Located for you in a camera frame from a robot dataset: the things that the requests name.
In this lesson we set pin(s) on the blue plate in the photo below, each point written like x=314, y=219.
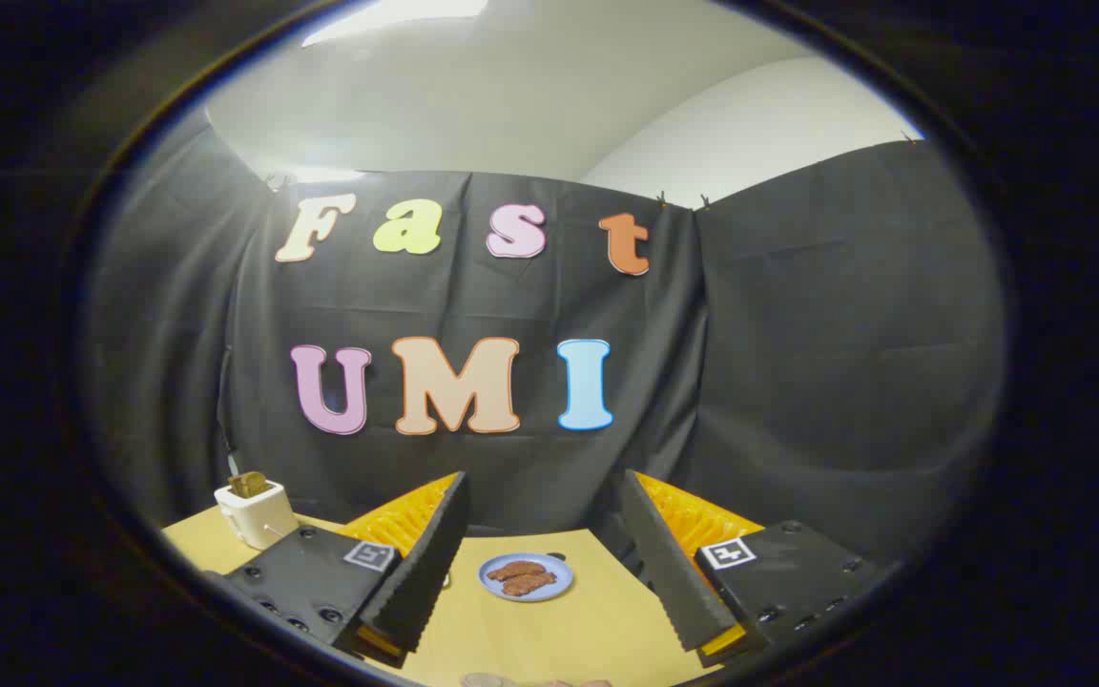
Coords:
x=540, y=589

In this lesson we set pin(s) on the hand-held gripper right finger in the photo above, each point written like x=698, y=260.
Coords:
x=664, y=563

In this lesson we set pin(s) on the brown toast slice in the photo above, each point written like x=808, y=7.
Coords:
x=248, y=484

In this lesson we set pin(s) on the white toaster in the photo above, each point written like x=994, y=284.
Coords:
x=254, y=520

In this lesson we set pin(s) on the brown meat piece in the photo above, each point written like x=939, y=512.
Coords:
x=514, y=571
x=530, y=583

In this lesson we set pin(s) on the wooden table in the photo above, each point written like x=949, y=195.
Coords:
x=549, y=639

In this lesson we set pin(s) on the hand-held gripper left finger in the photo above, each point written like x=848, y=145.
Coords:
x=430, y=563

